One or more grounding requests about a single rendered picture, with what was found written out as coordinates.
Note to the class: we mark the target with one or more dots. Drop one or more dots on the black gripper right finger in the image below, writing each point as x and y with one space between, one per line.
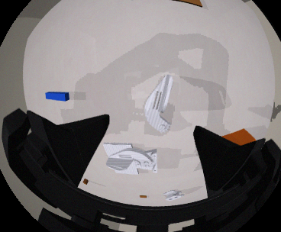
221 159

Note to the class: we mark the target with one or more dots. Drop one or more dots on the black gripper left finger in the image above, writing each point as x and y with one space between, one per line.
71 144

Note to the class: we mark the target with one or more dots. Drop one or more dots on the blue rectangular bar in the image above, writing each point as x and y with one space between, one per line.
62 96

